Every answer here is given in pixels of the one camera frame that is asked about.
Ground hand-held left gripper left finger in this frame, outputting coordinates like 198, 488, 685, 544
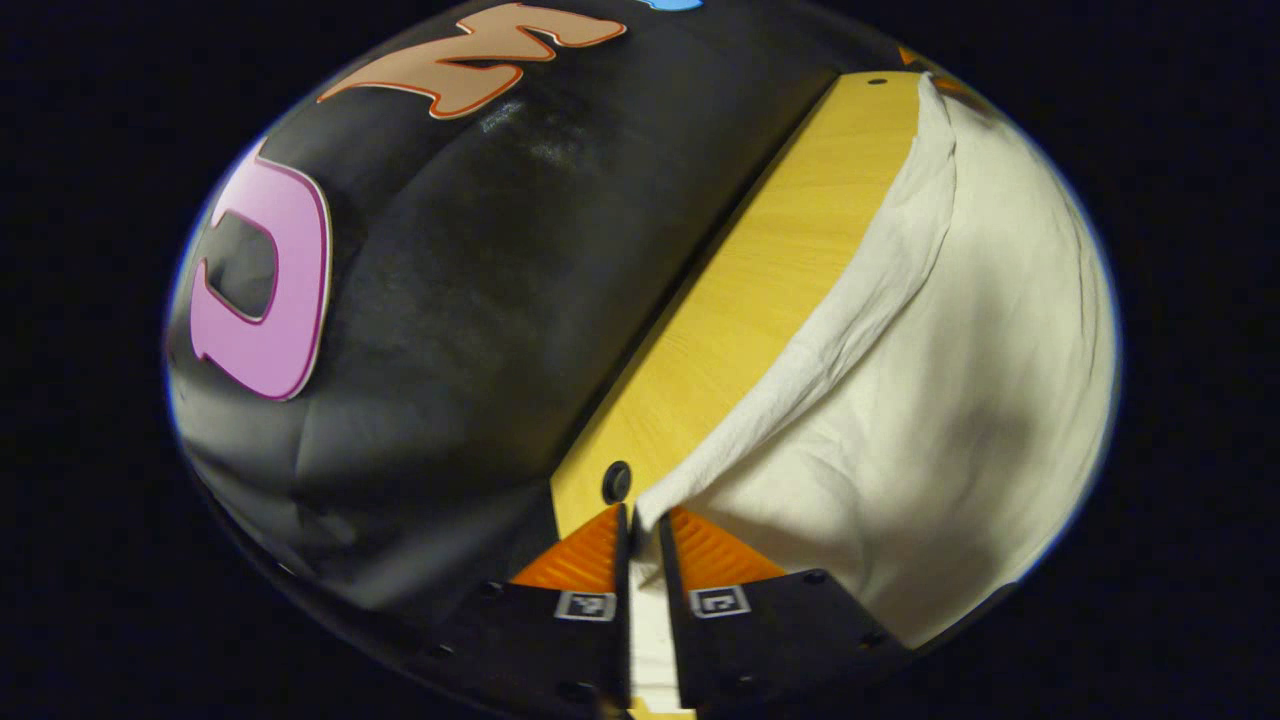
410, 503, 633, 720

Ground black backdrop cloth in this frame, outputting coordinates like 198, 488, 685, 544
165, 0, 1001, 641

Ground white jeans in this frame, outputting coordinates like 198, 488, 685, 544
630, 75, 1119, 706

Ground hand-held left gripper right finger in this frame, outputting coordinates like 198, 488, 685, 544
657, 506, 916, 713

